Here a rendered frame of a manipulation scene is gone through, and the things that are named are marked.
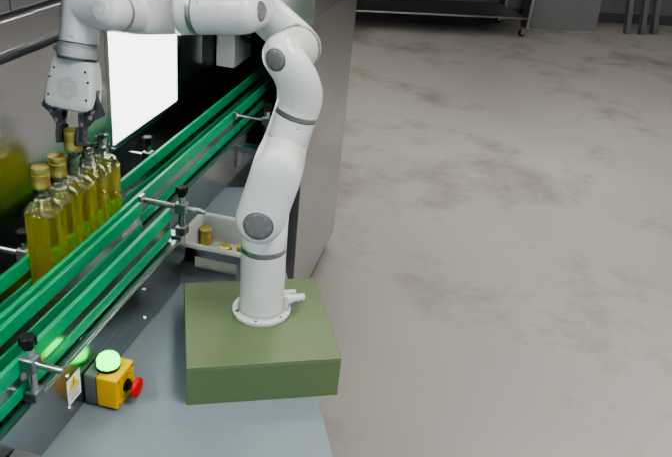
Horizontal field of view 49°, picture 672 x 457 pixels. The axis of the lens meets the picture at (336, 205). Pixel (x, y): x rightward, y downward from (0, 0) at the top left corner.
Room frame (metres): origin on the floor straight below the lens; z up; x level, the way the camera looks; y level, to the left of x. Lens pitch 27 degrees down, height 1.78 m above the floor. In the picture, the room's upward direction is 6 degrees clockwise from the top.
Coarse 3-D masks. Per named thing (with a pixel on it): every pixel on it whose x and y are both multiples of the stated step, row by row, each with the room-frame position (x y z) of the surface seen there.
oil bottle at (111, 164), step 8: (96, 160) 1.45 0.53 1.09; (104, 160) 1.45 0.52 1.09; (112, 160) 1.47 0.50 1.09; (112, 168) 1.46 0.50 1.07; (112, 176) 1.45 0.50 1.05; (120, 176) 1.49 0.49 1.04; (112, 184) 1.45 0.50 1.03; (120, 184) 1.49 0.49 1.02; (112, 192) 1.45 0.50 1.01; (120, 192) 1.49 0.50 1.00; (112, 200) 1.45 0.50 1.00; (120, 200) 1.48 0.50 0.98; (112, 208) 1.45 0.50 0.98; (120, 208) 1.48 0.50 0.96
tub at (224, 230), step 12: (204, 216) 1.71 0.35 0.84; (216, 216) 1.71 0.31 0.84; (228, 216) 1.71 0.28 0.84; (192, 228) 1.64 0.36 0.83; (216, 228) 1.70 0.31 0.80; (228, 228) 1.70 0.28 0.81; (192, 240) 1.64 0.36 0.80; (216, 240) 1.70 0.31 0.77; (228, 240) 1.69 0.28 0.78; (240, 240) 1.69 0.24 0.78; (216, 252) 1.54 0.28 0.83; (228, 252) 1.53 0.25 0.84
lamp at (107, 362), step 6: (102, 354) 1.09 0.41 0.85; (108, 354) 1.09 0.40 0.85; (114, 354) 1.10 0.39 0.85; (96, 360) 1.08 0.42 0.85; (102, 360) 1.08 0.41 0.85; (108, 360) 1.08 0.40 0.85; (114, 360) 1.08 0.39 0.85; (96, 366) 1.08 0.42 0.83; (102, 366) 1.07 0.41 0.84; (108, 366) 1.07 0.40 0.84; (114, 366) 1.08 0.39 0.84; (120, 366) 1.09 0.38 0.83; (102, 372) 1.07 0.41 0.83; (108, 372) 1.07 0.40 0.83; (114, 372) 1.08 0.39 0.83
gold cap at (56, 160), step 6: (48, 156) 1.29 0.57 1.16; (54, 156) 1.30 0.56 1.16; (60, 156) 1.30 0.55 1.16; (48, 162) 1.29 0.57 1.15; (54, 162) 1.29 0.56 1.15; (60, 162) 1.29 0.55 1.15; (54, 168) 1.29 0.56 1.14; (60, 168) 1.29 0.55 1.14; (66, 168) 1.31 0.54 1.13; (54, 174) 1.29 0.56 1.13; (60, 174) 1.29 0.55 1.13; (66, 174) 1.30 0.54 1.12
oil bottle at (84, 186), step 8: (72, 184) 1.33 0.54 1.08; (80, 184) 1.34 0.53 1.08; (88, 184) 1.36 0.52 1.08; (80, 192) 1.33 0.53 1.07; (88, 192) 1.35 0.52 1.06; (80, 200) 1.33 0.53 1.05; (88, 200) 1.35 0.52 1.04; (80, 208) 1.33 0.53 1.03; (88, 208) 1.35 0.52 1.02; (80, 216) 1.33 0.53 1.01; (88, 216) 1.35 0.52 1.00; (88, 224) 1.35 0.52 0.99; (88, 232) 1.34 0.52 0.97
